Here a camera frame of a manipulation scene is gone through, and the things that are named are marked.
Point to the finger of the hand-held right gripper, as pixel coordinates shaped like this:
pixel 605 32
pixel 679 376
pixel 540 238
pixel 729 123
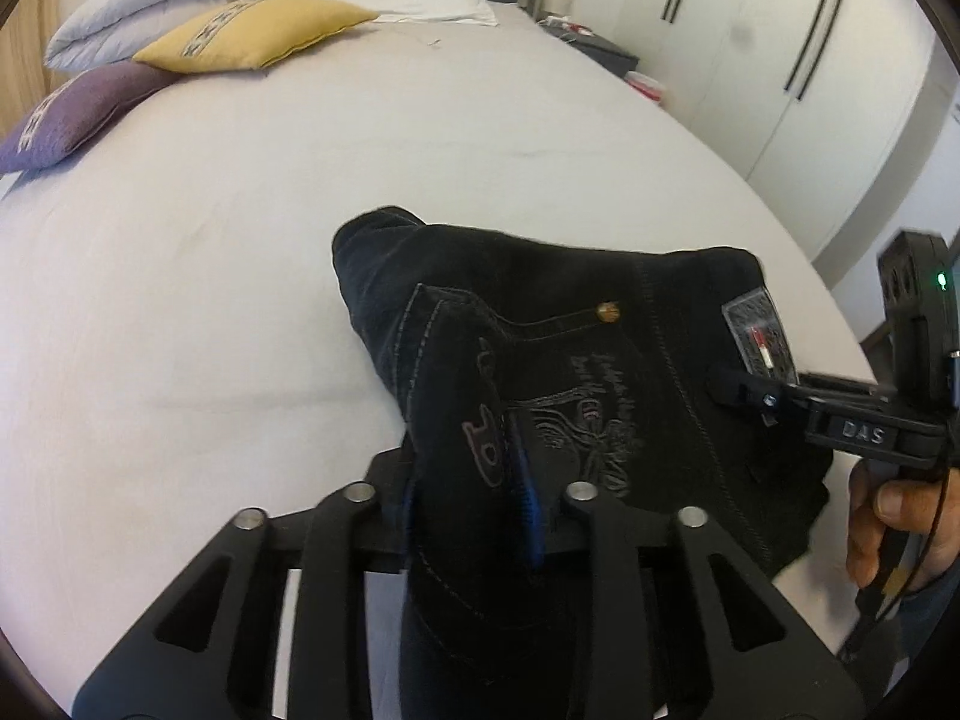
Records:
pixel 750 390

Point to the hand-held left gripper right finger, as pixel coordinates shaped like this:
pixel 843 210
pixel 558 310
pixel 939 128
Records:
pixel 529 521

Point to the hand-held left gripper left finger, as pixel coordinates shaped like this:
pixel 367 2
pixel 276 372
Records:
pixel 409 514

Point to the black pants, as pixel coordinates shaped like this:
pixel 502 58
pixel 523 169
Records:
pixel 600 360

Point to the person's right hand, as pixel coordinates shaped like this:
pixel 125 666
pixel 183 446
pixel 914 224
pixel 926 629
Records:
pixel 907 506

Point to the white wardrobe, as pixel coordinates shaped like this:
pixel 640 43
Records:
pixel 765 75

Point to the bed with white sheet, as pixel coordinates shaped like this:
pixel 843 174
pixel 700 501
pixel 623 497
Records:
pixel 225 277

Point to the person's leg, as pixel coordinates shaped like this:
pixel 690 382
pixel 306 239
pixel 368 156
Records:
pixel 926 645

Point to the white bucket with red label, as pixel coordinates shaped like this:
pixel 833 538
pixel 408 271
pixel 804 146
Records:
pixel 643 86

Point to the dark grey nightstand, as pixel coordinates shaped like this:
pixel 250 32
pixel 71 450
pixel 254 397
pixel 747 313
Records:
pixel 607 56

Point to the red and white clutter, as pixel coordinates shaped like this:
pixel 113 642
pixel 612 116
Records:
pixel 566 24

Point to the yellow cushion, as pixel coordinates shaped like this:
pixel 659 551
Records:
pixel 255 34

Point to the purple cushion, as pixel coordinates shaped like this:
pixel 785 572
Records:
pixel 67 116

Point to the light grey pillow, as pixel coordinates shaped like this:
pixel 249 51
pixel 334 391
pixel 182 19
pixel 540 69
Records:
pixel 127 22

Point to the beige curtain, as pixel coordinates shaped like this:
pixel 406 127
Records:
pixel 37 52

